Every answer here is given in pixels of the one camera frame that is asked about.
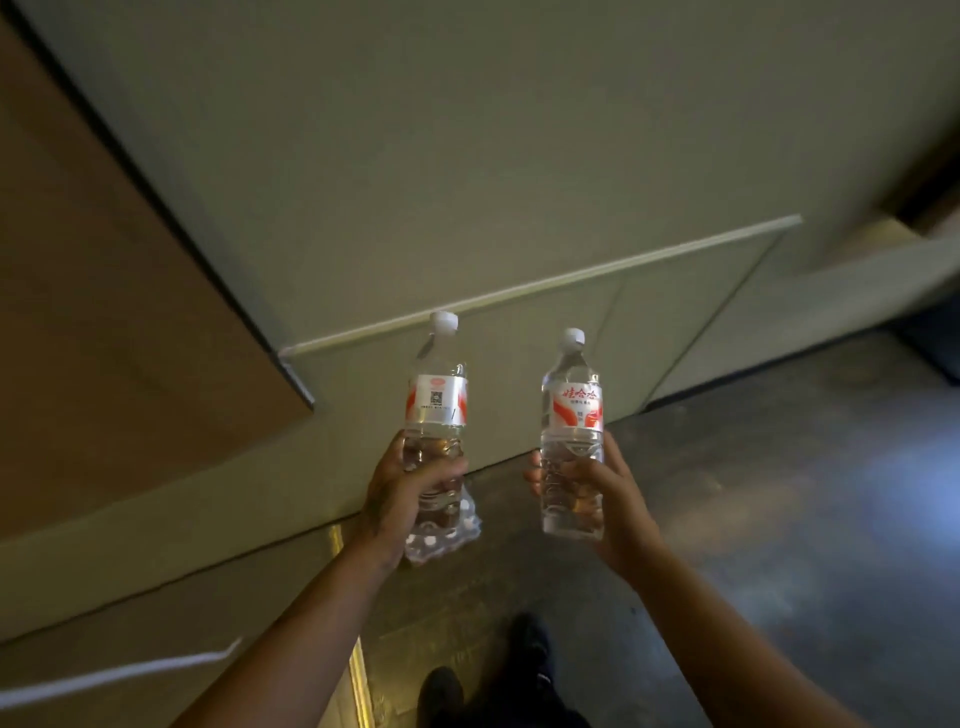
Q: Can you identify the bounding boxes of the person's right hand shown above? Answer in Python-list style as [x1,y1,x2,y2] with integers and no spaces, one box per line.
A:
[523,430,664,582]

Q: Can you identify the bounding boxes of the clear water bottle grey label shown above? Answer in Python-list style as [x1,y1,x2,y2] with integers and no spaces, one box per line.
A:
[402,311,471,543]

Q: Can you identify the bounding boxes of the person's dark trousers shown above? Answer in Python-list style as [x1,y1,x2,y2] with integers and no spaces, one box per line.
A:
[450,660,595,728]

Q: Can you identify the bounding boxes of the grey counter cabinet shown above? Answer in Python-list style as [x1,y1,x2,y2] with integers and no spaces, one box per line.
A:
[0,0,960,728]

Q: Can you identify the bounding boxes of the person's left forearm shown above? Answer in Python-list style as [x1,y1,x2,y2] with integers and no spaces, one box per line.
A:
[171,536,397,728]

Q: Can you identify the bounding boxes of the brown wooden panel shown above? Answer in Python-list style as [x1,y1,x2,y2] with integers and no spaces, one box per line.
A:
[0,15,315,541]

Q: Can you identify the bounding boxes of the person's right forearm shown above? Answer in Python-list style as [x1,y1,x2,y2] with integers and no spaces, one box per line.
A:
[621,541,875,728]

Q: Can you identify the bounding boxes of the clear water bottle red label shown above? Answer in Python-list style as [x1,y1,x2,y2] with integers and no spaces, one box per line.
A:
[538,327,607,543]

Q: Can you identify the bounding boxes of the person's black left shoe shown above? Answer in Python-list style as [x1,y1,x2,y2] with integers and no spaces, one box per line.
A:
[417,666,466,728]

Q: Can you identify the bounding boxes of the brass floor strip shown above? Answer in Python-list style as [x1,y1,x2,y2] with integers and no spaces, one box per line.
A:
[328,523,378,728]

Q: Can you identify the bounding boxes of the plastic-wrapped pack of bottles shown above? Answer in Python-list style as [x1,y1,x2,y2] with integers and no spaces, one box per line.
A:
[403,483,483,567]

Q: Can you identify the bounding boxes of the person's black shoe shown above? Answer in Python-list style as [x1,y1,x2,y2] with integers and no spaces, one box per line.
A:
[417,666,466,728]
[507,612,555,687]

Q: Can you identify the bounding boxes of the person's left hand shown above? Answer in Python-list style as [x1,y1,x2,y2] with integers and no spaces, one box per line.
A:
[362,429,470,573]

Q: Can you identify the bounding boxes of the person's black right shoe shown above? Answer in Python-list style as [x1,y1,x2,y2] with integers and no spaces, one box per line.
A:
[507,612,555,687]

